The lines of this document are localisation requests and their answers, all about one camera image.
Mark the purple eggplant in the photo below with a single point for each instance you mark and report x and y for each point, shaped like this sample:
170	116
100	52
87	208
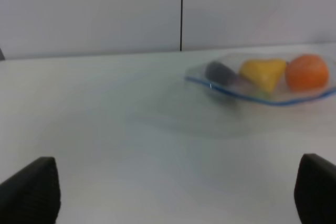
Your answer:
221	74

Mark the yellow pear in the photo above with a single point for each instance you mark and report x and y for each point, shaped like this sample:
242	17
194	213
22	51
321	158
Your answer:
265	74

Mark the orange fruit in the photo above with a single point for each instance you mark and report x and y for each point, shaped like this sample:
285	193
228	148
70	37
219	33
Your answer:
306	73

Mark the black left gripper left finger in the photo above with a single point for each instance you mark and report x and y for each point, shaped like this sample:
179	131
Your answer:
32	195

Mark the clear zip bag blue seal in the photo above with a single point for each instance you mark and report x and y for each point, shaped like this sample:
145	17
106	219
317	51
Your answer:
281	96

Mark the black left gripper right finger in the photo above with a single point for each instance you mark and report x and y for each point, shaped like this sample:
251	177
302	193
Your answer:
314	192

